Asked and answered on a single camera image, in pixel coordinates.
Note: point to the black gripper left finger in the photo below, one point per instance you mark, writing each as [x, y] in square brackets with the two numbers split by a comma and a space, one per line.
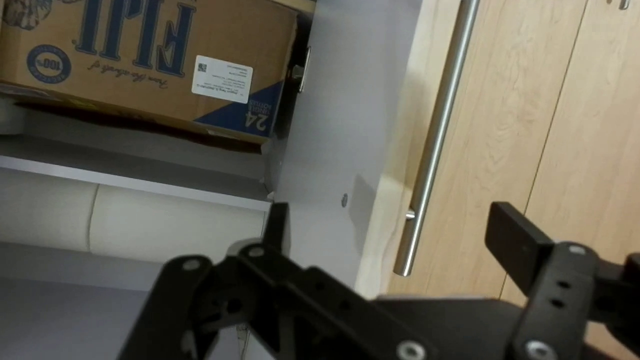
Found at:
[301, 313]

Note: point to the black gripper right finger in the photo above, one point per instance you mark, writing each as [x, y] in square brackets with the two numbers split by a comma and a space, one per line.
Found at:
[567, 292]

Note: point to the wooden cabinet door gray inside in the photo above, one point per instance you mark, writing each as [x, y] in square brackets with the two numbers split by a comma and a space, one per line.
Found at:
[346, 120]

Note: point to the gray cabinet shelf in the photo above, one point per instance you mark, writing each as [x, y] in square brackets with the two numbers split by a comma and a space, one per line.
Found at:
[133, 171]

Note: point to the cardboard Fiji water box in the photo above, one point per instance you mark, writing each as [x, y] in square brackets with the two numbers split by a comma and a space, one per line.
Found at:
[133, 52]

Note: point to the tall wooden wall cabinet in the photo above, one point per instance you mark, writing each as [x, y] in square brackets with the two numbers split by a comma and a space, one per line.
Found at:
[520, 132]

